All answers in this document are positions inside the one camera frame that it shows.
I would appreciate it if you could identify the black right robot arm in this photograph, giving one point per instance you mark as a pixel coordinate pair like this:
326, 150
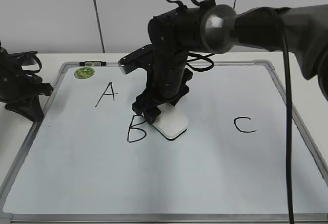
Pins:
301, 31

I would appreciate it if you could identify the black metal hanging clip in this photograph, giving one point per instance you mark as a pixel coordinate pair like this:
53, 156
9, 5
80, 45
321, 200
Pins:
93, 63

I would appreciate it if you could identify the round green sticker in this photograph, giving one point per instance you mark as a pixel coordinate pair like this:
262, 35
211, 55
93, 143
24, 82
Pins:
84, 73

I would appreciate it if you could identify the white whiteboard eraser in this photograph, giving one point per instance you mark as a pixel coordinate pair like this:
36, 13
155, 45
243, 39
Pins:
171, 122

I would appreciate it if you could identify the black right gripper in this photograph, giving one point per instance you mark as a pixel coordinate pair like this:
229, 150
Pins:
173, 37

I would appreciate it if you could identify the white magnetic whiteboard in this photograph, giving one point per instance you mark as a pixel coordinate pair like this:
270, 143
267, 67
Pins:
93, 160

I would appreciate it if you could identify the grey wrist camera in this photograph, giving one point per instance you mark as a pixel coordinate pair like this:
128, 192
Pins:
139, 59

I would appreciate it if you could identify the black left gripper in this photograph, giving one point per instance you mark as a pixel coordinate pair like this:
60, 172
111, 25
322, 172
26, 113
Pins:
20, 82

